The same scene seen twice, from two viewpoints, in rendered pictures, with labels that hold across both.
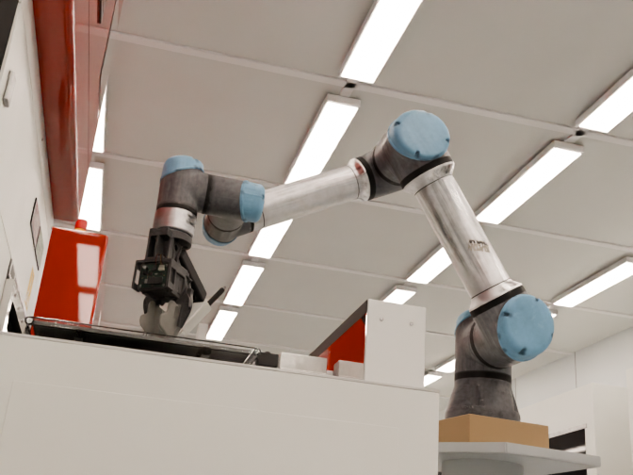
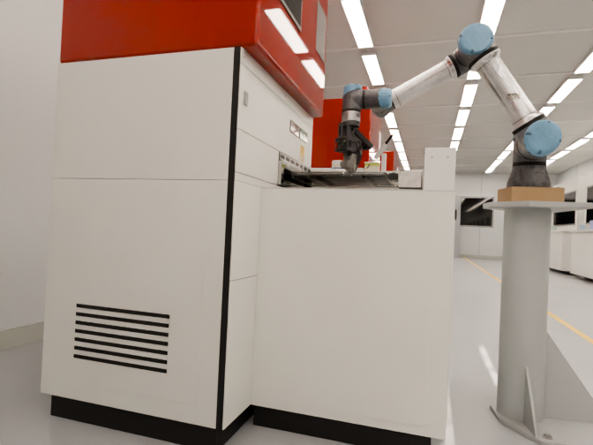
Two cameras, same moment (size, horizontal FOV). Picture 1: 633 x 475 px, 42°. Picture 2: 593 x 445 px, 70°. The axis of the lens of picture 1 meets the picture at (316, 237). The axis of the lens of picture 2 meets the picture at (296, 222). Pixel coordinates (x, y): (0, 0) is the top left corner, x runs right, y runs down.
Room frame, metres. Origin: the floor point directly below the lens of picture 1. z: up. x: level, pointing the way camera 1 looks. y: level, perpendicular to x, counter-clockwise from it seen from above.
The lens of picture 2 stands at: (-0.17, -0.41, 0.68)
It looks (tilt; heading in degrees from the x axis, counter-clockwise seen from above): 1 degrees up; 30
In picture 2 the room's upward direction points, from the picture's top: 3 degrees clockwise
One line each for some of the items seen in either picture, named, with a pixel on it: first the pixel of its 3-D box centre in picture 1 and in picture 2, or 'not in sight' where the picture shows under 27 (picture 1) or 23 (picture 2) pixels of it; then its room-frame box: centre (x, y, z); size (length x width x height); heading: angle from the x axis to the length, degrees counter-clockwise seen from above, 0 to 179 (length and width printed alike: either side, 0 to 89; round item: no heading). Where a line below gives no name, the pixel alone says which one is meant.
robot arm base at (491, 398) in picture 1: (482, 400); (529, 176); (1.69, -0.37, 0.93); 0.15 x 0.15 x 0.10
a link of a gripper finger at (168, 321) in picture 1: (166, 325); (351, 164); (1.38, 0.25, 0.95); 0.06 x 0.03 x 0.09; 160
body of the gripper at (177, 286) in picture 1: (165, 267); (349, 139); (1.39, 0.26, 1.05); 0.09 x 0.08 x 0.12; 160
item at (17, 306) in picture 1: (14, 344); (296, 179); (1.40, 0.50, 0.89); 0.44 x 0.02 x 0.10; 13
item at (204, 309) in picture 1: (193, 332); (380, 157); (1.72, 0.24, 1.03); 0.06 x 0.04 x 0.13; 103
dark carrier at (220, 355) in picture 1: (138, 361); (346, 179); (1.46, 0.30, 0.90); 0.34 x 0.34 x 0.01; 13
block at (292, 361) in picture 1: (300, 365); (409, 176); (1.38, 0.01, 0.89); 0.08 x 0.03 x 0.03; 103
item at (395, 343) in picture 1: (344, 384); (438, 180); (1.47, -0.07, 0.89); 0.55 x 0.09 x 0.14; 13
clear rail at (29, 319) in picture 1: (146, 336); (337, 174); (1.28, 0.26, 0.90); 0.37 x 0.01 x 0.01; 103
